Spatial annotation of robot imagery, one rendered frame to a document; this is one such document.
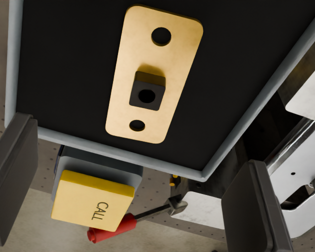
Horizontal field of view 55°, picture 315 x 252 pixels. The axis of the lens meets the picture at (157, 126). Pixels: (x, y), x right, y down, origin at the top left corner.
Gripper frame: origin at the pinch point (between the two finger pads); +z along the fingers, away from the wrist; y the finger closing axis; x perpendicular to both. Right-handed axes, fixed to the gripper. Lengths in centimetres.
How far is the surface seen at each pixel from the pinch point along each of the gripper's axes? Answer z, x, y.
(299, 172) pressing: 22.6, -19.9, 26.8
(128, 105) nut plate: 6.3, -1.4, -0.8
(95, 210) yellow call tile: 6.6, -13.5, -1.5
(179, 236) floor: 123, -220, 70
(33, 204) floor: 123, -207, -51
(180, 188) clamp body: 18.8, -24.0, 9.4
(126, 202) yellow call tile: 6.6, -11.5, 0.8
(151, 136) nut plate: 6.3, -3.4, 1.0
